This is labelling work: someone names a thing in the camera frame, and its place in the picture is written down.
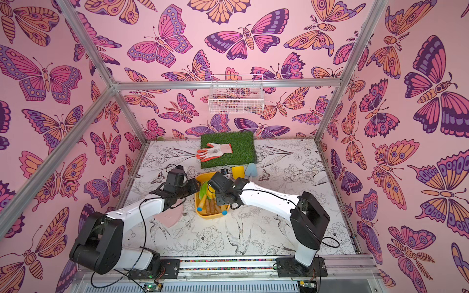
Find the green trowel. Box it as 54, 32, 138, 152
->
197, 182, 210, 212

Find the light blue trowel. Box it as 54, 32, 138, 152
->
244, 162, 258, 179

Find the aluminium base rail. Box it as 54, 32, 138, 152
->
73, 254, 385, 293

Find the yellow shovel blue-tipped handle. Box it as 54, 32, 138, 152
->
232, 166, 245, 179

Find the white wire basket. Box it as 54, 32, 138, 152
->
207, 74, 265, 115

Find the white orange gardening glove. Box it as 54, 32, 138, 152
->
196, 143, 233, 162

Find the yellow plastic storage box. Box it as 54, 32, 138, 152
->
194, 172, 230, 219

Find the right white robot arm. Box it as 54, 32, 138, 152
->
208, 173, 330, 278

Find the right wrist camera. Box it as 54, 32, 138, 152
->
208, 172, 233, 194

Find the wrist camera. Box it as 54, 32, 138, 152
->
208, 172, 233, 194
166, 165, 187, 188

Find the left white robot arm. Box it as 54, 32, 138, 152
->
69, 178, 201, 278

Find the green artificial grass mat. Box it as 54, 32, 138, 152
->
196, 132, 258, 168

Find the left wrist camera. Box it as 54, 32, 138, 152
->
166, 165, 187, 188

